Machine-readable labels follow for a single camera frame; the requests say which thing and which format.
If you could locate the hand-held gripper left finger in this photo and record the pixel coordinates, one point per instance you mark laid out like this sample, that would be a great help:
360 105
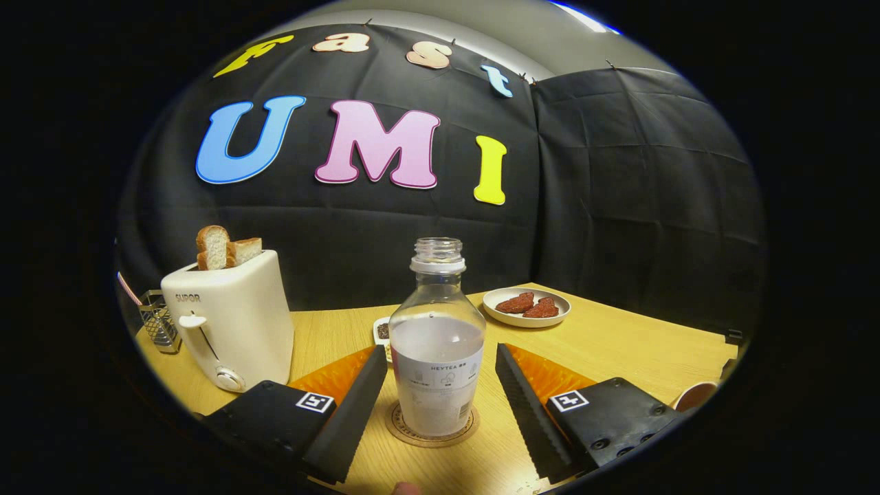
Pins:
350 419

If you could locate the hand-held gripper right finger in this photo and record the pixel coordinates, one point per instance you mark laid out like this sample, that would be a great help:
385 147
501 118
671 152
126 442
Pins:
526 419

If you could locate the round cork coaster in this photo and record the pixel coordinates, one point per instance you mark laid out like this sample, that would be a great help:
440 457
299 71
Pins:
430 441

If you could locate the clear juice bottle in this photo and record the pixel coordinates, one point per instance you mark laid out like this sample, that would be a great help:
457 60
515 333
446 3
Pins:
436 357

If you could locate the white divided grain dish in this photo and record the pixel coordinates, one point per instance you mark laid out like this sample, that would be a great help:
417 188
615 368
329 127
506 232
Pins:
381 331

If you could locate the white round plate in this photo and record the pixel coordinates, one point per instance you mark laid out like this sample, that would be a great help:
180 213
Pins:
495 313

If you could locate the red-brown meat piece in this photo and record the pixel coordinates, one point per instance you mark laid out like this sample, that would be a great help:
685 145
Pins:
515 303
543 309

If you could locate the wooden table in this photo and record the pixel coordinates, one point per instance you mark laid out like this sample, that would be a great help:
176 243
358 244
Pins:
619 344

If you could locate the white toaster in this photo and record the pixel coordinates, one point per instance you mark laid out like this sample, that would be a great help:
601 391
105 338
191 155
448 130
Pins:
234 323

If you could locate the toasted bread slice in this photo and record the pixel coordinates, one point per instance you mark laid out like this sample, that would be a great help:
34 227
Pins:
246 251
213 247

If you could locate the metal mesh holder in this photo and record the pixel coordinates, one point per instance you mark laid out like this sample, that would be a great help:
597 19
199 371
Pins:
159 323

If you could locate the black backdrop cloth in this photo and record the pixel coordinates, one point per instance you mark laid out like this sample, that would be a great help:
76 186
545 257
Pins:
619 206

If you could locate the black table edge bracket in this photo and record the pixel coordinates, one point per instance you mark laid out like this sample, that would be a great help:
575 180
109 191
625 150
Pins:
727 368
734 337

